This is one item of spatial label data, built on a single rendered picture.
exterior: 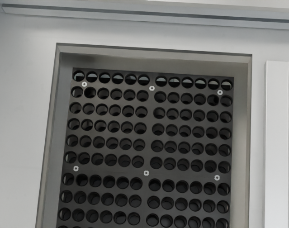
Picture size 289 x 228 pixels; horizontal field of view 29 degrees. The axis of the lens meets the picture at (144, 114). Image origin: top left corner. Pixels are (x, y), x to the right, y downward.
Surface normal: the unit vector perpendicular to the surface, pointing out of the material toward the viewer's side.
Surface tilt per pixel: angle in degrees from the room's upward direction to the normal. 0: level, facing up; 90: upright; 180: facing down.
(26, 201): 0
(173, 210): 0
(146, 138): 0
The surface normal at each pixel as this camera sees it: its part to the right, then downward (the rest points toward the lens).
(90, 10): -0.01, -0.25
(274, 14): -0.07, 0.96
